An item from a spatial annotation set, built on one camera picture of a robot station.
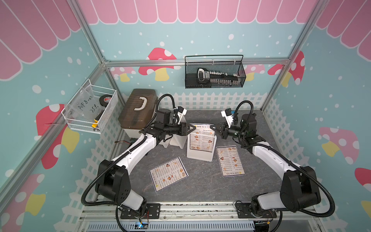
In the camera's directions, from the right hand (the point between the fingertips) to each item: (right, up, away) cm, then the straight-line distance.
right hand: (211, 127), depth 77 cm
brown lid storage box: (-45, +11, +16) cm, 49 cm away
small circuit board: (-36, -50, -5) cm, 61 cm away
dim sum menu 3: (+14, -23, +14) cm, 30 cm away
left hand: (-10, -2, +1) cm, 10 cm away
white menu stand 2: (-28, -12, +19) cm, 36 cm away
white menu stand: (-19, -9, +14) cm, 25 cm away
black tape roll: (-59, +15, +2) cm, 61 cm away
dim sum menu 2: (-25, -29, +10) cm, 39 cm away
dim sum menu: (-4, -7, +4) cm, 9 cm away
